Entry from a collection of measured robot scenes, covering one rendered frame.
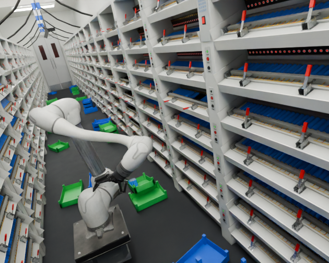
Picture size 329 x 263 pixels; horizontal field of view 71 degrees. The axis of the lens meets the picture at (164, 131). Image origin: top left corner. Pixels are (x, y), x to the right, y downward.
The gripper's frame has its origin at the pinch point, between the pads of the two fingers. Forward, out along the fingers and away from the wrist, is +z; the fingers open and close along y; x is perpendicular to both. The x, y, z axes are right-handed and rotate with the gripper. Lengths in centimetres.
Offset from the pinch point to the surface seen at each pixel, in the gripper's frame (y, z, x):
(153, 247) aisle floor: 52, 24, -10
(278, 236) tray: 71, -54, -39
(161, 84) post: 10, -55, 67
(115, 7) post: -42, -70, 145
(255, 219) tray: 68, -48, -26
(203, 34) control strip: -6, -101, 15
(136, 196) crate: 51, 42, 48
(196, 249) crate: 69, 0, -19
